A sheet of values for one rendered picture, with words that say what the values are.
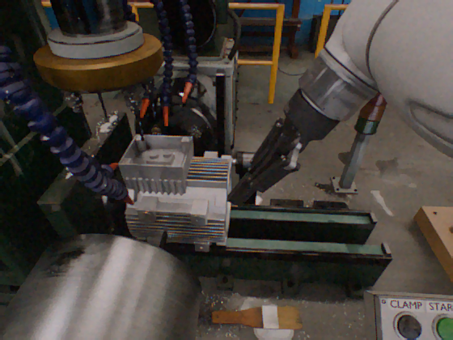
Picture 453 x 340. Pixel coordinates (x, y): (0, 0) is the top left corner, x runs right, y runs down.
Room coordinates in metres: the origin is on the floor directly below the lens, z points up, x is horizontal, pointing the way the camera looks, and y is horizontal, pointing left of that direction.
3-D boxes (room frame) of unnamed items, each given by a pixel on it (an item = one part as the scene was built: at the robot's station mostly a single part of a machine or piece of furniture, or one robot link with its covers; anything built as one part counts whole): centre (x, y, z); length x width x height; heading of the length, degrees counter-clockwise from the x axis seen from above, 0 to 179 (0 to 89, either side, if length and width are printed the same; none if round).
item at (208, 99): (0.76, 0.13, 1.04); 0.41 x 0.25 x 0.25; 176
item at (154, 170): (0.43, 0.14, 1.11); 0.12 x 0.11 x 0.07; 85
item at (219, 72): (0.56, 0.02, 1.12); 0.04 x 0.03 x 0.26; 86
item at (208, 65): (1.02, 0.12, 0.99); 0.35 x 0.31 x 0.37; 176
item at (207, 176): (0.43, 0.10, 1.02); 0.20 x 0.19 x 0.19; 85
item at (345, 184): (0.69, -0.41, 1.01); 0.08 x 0.08 x 0.42; 86
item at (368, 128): (0.69, -0.41, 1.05); 0.06 x 0.06 x 0.04
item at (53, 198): (0.44, 0.31, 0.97); 0.30 x 0.11 x 0.34; 176
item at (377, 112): (0.69, -0.41, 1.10); 0.06 x 0.06 x 0.04
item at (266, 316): (0.25, -0.06, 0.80); 0.21 x 0.05 x 0.01; 89
